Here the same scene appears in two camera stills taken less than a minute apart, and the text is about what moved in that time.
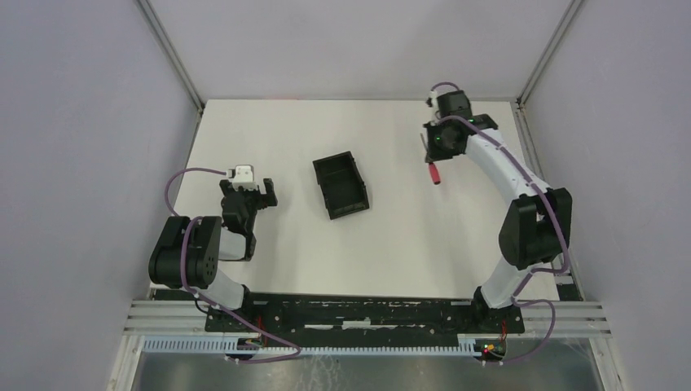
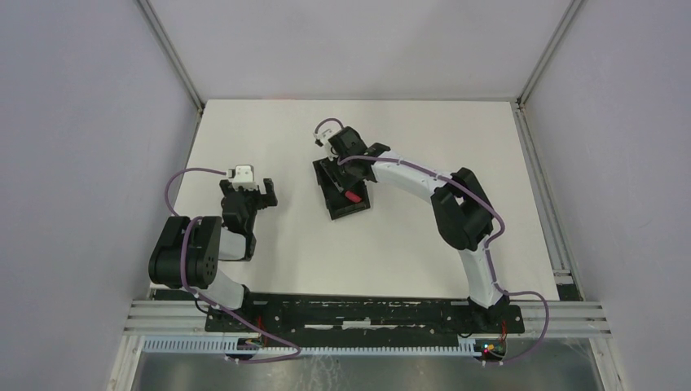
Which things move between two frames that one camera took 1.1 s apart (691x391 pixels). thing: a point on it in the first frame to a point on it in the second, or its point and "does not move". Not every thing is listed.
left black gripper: [250, 195] does not move
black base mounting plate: [366, 321] does not move
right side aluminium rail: [563, 266] does not move
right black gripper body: [432, 156] to [335, 172]
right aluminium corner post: [573, 8] does not move
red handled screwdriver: [435, 177] to [353, 197]
